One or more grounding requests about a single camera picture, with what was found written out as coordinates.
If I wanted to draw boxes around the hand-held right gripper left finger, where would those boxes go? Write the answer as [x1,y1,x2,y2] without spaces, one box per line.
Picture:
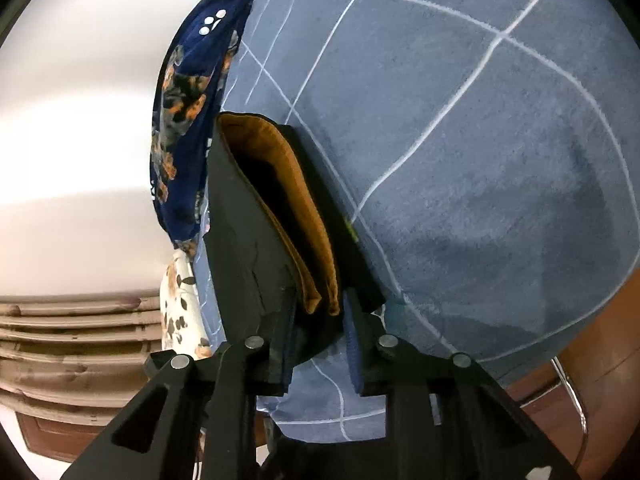
[60,290,301,480]

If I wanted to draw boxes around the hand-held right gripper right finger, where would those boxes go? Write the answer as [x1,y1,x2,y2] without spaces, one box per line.
[342,287,583,480]

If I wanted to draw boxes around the black pants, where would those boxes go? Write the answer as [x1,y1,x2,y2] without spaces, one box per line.
[204,111,388,396]

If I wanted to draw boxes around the white floral quilt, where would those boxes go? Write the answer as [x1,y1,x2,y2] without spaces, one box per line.
[159,247,221,361]

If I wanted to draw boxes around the light wooden slatted headboard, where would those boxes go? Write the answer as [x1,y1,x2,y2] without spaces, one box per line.
[0,296,166,413]

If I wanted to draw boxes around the blue grid bedsheet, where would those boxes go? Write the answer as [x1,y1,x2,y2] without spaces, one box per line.
[192,0,640,443]

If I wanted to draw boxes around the navy dog print blanket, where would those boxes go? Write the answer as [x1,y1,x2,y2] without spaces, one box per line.
[150,0,273,261]

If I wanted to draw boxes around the metal wire hanger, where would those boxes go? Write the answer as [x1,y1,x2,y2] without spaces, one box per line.
[520,355,591,471]

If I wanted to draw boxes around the brown wooden bed frame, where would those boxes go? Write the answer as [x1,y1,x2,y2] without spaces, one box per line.
[505,265,640,480]

